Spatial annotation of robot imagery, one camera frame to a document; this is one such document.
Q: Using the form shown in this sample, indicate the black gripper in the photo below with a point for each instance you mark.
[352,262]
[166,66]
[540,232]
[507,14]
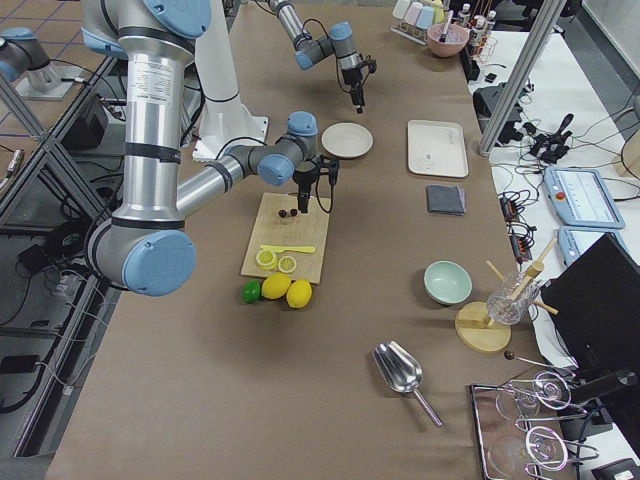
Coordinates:
[351,76]
[303,179]

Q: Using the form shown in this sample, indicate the dark red cherry pair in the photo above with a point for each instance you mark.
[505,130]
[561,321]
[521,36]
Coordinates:
[284,214]

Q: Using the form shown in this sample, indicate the beige round plate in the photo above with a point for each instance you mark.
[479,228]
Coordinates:
[347,140]

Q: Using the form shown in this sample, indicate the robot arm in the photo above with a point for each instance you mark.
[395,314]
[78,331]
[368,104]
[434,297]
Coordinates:
[143,246]
[313,43]

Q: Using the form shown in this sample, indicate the white rabbit tray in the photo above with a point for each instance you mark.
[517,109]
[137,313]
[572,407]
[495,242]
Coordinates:
[436,148]

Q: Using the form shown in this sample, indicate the wooden cutting board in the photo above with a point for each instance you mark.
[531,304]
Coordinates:
[303,230]

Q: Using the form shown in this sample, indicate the yellow plastic knife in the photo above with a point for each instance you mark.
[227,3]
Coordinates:
[282,249]

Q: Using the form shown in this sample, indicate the lemon slice near lime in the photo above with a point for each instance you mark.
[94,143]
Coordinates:
[266,259]

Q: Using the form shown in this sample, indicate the yellow lemon near lime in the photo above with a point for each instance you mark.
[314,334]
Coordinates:
[275,286]

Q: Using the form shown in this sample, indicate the pastel cups rack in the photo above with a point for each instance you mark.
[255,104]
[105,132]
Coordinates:
[414,18]

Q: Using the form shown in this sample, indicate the yellow lemon outer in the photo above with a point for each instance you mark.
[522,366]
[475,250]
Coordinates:
[299,294]

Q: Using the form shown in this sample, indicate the black-tipped metal stirrer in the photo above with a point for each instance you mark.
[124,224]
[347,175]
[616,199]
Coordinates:
[445,26]

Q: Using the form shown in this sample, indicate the green lime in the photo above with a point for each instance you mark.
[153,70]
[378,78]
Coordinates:
[251,291]

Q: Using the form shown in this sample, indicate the pink bowl with ice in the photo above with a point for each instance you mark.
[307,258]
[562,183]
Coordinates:
[456,39]

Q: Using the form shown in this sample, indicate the bottle rack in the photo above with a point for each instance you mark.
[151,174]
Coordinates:
[478,18]

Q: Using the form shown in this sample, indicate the grey folded cloth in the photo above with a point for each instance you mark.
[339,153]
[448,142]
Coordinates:
[447,200]

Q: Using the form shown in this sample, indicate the mint green bowl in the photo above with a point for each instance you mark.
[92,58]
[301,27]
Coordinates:
[447,283]

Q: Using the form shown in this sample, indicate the metal scoop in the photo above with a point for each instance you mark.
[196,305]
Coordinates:
[403,374]

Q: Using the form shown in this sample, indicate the wooden glass rack stand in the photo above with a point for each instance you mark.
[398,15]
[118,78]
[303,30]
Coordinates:
[473,324]

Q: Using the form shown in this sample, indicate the crystal glass on rack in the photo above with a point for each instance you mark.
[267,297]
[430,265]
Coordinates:
[507,308]

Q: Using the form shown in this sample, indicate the blue teach pendant upper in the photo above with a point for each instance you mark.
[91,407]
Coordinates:
[581,198]

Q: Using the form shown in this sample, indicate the blue teach pendant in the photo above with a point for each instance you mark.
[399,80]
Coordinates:
[573,241]
[581,198]

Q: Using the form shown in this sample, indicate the blue teach pendant lower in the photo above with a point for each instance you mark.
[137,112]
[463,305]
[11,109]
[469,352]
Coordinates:
[573,241]

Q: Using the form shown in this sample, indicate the black monitor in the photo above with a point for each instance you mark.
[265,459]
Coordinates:
[597,298]

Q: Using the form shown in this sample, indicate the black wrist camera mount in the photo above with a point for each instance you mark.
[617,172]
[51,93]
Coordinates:
[328,166]

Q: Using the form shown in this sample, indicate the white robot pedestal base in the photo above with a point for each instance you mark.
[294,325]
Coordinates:
[225,120]

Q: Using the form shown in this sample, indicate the aluminium frame post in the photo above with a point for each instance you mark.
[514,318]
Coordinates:
[533,47]

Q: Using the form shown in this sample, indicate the wire glass holder tray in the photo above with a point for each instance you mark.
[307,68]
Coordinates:
[518,431]

